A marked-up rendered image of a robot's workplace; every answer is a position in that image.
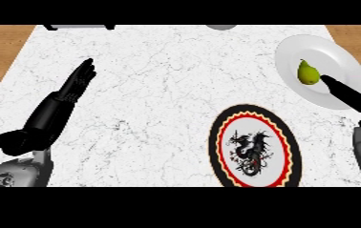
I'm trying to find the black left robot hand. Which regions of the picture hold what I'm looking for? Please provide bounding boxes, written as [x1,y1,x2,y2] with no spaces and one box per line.
[0,57,99,157]

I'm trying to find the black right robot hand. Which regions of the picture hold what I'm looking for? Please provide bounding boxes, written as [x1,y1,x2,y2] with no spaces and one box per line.
[318,74,361,113]

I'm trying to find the green pear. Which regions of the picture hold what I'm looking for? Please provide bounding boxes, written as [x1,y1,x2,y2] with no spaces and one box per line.
[296,58,322,86]

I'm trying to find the plain white plate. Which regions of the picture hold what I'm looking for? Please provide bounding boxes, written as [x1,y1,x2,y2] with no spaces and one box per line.
[274,33,361,111]

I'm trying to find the dragon print plate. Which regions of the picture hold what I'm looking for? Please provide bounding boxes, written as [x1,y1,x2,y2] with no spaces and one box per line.
[207,103,303,188]

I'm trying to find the grey appliance with black legs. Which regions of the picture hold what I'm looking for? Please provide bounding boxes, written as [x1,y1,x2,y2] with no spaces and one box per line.
[43,24,117,31]

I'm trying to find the grey round object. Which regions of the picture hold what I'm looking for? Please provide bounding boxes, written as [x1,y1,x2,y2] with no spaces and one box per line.
[204,24,240,31]

